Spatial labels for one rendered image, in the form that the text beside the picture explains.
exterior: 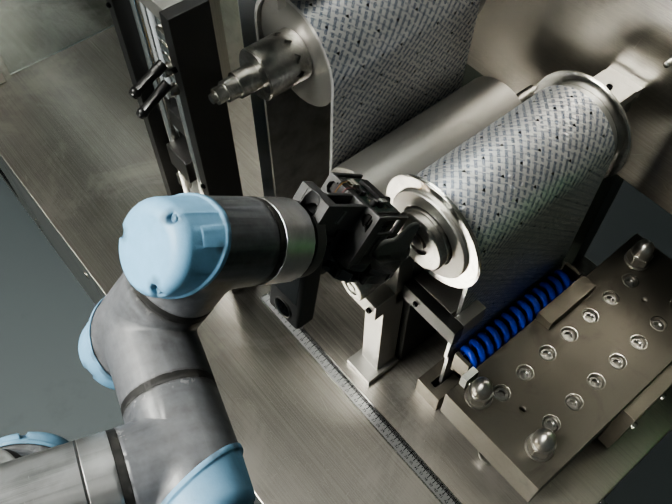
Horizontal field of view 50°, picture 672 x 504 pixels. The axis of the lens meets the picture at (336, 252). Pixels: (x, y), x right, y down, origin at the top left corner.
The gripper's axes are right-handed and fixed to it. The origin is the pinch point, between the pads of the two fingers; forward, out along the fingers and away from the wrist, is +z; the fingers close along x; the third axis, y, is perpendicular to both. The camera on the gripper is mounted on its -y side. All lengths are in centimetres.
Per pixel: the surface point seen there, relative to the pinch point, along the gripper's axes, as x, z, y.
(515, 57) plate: 14.4, 30.4, 21.4
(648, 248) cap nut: -15.4, 38.4, 10.3
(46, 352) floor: 94, 49, -121
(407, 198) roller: 1.8, 0.0, 5.5
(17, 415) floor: 81, 37, -131
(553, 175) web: -6.6, 10.3, 15.2
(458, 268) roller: -6.9, 2.4, 2.5
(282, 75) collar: 20.2, -6.2, 8.6
